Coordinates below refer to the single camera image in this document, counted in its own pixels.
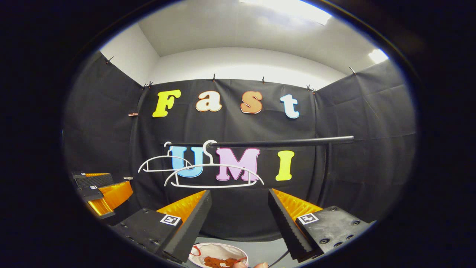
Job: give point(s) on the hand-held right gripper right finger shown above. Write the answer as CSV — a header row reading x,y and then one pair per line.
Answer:
x,y
284,219

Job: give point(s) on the black backdrop cloth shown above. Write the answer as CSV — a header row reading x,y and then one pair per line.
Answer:
x,y
353,111

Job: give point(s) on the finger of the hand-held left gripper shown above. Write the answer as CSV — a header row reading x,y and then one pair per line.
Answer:
x,y
95,180
91,193

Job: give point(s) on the ceiling light panel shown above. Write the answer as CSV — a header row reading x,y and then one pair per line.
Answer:
x,y
378,56

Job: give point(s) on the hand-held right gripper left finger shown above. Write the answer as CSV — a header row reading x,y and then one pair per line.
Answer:
x,y
193,219

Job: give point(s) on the white clothes hanger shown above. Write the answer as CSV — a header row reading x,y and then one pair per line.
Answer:
x,y
214,164
165,156

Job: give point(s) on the black clothes rack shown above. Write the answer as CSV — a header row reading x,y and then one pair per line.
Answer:
x,y
297,142

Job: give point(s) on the row of black backdrop clips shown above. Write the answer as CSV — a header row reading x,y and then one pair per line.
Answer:
x,y
214,77

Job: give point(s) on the orange shirt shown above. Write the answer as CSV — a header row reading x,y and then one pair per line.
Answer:
x,y
219,262

